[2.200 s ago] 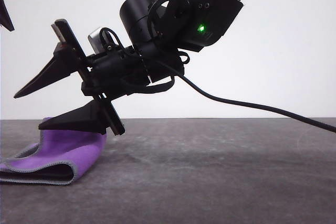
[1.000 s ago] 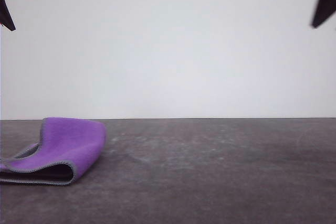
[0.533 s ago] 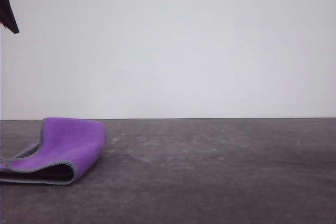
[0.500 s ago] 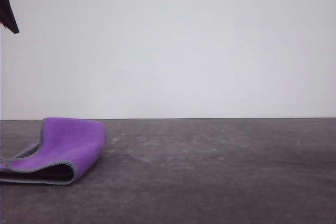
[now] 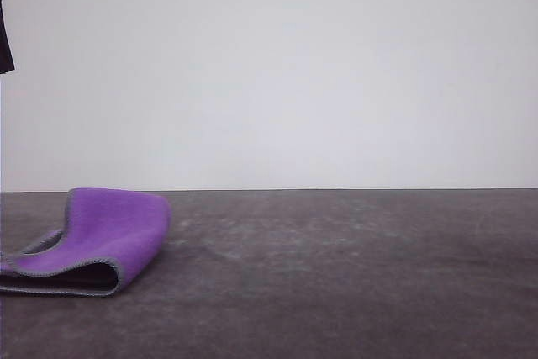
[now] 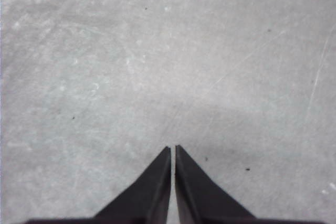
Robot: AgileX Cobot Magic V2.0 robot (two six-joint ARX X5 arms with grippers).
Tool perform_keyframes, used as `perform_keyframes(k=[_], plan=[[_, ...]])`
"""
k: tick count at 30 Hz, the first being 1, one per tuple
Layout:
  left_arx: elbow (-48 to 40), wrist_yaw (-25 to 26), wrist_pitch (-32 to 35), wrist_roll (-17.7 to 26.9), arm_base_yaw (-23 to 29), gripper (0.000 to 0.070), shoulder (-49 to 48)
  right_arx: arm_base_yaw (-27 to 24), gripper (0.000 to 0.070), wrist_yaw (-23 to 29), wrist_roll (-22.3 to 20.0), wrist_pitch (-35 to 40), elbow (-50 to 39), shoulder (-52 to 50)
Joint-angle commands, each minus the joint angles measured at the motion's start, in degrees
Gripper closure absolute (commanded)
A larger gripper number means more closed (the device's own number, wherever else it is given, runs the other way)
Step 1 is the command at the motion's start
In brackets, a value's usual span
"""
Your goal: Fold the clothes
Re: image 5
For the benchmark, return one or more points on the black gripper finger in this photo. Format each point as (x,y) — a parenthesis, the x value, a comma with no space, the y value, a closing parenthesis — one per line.
(5,39)

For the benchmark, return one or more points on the purple towel with grey hem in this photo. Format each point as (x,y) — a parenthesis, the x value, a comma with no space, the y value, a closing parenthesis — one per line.
(117,228)

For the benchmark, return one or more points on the grey table cloth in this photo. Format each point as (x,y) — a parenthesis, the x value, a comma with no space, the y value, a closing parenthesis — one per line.
(336,283)

